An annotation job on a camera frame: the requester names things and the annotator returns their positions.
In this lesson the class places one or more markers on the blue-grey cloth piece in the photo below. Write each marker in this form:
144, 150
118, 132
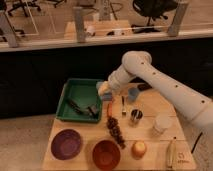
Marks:
133, 94

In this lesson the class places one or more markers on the wooden board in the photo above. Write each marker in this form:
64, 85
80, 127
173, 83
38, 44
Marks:
152, 104

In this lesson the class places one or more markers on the yellow apple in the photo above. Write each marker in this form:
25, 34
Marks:
138, 149

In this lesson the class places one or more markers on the blue sponge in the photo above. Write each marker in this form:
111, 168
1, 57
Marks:
107, 97

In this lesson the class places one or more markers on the dark tool in tray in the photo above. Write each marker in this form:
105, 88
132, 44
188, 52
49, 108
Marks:
91, 110

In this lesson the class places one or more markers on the green plastic tray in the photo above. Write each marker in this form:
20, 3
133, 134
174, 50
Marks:
84, 93

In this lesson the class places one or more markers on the purple bowl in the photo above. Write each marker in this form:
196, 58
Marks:
66, 144

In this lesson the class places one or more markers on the black office chair left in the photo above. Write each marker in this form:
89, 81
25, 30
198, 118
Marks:
23, 4

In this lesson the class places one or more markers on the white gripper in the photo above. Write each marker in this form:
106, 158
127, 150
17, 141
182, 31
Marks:
104, 88

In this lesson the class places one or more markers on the dark grape bunch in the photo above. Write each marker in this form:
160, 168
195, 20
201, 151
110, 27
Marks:
115, 132

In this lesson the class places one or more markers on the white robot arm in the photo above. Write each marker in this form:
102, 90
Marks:
196, 107

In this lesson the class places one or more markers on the black office chair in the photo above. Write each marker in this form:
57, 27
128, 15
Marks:
152, 9
23, 4

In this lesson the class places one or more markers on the white plastic container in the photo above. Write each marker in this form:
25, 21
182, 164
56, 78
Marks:
162, 123

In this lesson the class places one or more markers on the orange-red bowl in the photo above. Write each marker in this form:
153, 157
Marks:
106, 155

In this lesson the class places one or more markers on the metal cup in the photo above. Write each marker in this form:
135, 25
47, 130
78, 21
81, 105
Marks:
136, 116

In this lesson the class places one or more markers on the orange carrot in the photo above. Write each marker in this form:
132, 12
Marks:
109, 109

